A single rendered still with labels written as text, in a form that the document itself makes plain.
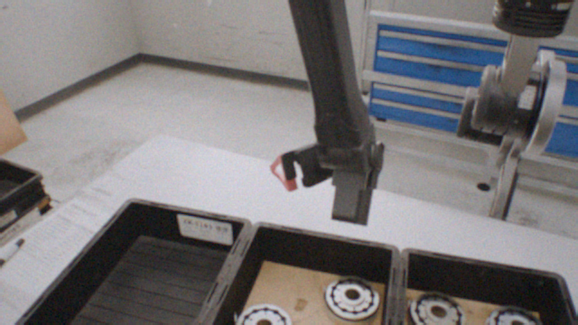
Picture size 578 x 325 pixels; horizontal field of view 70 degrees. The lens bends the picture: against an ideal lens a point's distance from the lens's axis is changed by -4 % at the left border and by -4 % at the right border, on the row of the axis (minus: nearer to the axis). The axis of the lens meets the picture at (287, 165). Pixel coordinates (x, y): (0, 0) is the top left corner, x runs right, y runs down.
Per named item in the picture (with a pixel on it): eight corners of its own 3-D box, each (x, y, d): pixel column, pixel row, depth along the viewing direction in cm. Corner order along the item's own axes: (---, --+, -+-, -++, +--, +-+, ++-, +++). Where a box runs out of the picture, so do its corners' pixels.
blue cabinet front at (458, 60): (368, 114, 262) (377, 23, 231) (490, 139, 237) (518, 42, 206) (366, 116, 260) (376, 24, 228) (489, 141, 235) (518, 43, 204)
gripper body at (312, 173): (343, 169, 77) (373, 170, 71) (301, 188, 72) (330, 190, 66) (335, 134, 76) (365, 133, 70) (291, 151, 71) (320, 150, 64)
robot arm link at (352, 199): (379, 137, 56) (319, 132, 59) (365, 224, 54) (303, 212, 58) (394, 157, 67) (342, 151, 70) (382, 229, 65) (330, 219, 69)
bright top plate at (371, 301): (330, 273, 86) (330, 271, 86) (380, 283, 84) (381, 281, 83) (321, 313, 78) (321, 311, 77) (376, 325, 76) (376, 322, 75)
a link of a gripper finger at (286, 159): (295, 178, 81) (328, 179, 74) (265, 190, 77) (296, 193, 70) (287, 143, 80) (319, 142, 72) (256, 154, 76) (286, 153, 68)
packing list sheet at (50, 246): (70, 197, 132) (70, 196, 131) (125, 218, 124) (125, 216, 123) (-25, 266, 107) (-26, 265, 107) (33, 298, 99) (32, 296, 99)
